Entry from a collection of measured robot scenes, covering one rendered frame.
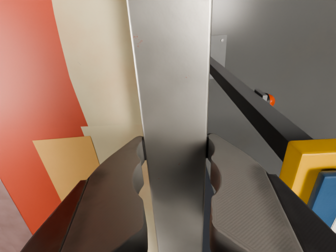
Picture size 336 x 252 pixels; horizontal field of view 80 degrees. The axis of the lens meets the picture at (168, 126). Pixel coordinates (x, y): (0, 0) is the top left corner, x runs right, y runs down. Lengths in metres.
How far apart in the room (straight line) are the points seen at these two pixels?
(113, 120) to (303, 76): 1.28
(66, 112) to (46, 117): 0.02
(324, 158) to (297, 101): 1.17
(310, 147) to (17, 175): 0.28
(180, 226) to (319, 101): 1.38
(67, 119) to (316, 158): 0.23
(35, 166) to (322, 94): 1.43
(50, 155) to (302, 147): 0.24
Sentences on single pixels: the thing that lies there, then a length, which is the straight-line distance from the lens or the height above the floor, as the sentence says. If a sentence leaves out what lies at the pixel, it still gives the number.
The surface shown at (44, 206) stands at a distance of 0.25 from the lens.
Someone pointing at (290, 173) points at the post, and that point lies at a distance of 0.26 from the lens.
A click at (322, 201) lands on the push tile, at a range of 0.27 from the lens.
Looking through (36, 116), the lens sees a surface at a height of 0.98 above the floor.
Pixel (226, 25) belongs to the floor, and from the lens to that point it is 1.16.
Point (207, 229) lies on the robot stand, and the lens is 0.67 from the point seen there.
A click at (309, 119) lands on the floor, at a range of 1.52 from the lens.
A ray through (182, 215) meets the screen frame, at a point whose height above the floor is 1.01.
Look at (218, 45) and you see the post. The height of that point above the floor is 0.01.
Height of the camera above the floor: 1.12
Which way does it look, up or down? 62 degrees down
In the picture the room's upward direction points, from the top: 179 degrees clockwise
